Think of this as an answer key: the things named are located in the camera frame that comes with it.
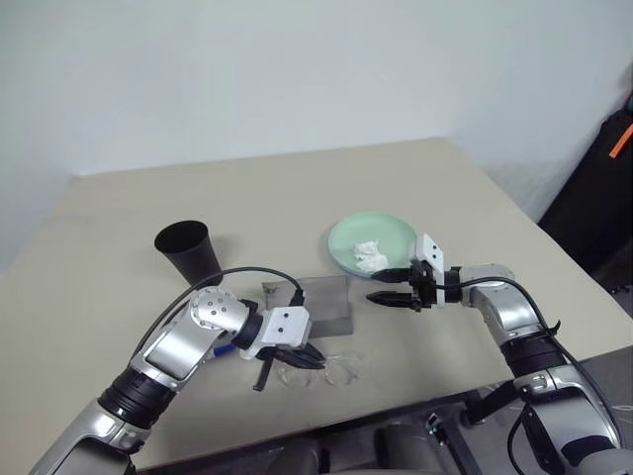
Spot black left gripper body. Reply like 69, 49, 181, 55
257, 339, 314, 366

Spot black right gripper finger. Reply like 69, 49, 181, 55
366, 290, 416, 309
371, 266, 414, 284

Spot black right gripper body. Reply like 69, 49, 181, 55
408, 258, 439, 313

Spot clear plastic glasses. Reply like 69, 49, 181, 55
276, 349, 365, 388

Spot black plastic cup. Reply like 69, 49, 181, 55
153, 221, 225, 287

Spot large black case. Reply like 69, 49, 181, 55
537, 111, 633, 293

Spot crumpled white tissue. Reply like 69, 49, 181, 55
350, 238, 390, 273

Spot pale green plate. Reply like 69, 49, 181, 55
326, 211, 419, 279

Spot orange tape strip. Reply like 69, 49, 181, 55
609, 123, 633, 159

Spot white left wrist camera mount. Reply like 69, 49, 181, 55
255, 306, 314, 360

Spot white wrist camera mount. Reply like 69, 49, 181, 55
413, 234, 446, 311
255, 306, 314, 360

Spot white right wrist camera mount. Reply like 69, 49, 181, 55
413, 234, 446, 311

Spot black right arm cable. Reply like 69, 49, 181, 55
434, 277, 627, 446

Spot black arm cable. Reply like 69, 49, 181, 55
129, 266, 307, 370
434, 277, 627, 446

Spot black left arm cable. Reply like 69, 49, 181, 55
129, 266, 307, 370

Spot black angled bracket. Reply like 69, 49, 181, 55
462, 379, 516, 428

